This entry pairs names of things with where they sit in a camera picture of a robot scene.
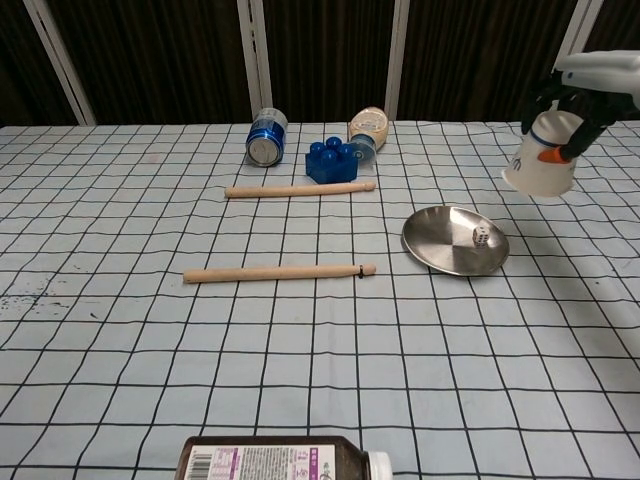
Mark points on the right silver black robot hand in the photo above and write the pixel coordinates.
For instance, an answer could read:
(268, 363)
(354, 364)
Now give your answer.
(610, 80)

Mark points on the white paper cup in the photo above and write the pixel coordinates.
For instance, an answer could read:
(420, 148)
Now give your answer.
(535, 172)

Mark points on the white die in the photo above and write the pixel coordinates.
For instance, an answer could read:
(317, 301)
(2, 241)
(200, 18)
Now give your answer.
(480, 236)

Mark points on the light blue grid tablecloth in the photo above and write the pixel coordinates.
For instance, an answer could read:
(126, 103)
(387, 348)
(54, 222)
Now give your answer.
(200, 325)

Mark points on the round stainless steel plate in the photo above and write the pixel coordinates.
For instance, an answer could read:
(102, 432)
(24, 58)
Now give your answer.
(440, 240)

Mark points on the beige sauce squeeze bottle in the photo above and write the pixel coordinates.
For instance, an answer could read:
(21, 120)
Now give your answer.
(370, 127)

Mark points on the blue plastic building block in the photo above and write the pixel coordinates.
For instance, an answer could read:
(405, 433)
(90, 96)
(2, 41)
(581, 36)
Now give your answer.
(330, 165)

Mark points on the plain wooden drumstick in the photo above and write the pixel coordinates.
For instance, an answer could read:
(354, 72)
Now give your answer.
(300, 190)

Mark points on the blue silver drink can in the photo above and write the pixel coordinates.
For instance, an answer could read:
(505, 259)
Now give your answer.
(265, 140)

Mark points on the brown medicine bottle white cap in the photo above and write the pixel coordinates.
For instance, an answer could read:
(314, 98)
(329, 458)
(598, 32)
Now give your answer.
(270, 460)

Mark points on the white metal frame post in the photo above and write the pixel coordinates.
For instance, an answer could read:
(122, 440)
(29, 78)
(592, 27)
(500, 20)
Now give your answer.
(255, 60)
(60, 65)
(580, 25)
(397, 60)

